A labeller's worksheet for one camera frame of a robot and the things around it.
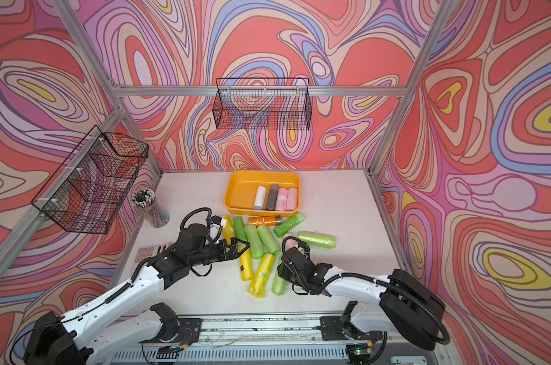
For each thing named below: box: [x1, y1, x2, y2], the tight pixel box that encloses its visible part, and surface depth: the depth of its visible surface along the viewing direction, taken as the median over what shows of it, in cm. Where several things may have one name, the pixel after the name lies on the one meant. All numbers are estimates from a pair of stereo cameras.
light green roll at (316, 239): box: [297, 231, 338, 250], surface depth 92 cm
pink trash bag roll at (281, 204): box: [275, 187, 289, 212], surface depth 106 cm
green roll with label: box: [273, 212, 306, 239], surface depth 98 cm
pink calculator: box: [134, 243, 169, 264], surface depth 92 cm
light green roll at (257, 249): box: [244, 224, 265, 261], surface depth 93 cm
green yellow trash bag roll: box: [234, 216, 254, 282], surface depth 86 cm
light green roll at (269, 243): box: [257, 224, 281, 257], surface depth 93 cm
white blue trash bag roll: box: [253, 185, 268, 211], surface depth 107 cm
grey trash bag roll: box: [266, 184, 279, 211], surface depth 107 cm
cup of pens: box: [130, 187, 170, 228], surface depth 91 cm
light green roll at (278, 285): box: [271, 256, 287, 296], surface depth 82 cm
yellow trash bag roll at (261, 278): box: [247, 252, 275, 299], surface depth 84 cm
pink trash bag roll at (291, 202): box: [285, 187, 298, 212], surface depth 106 cm
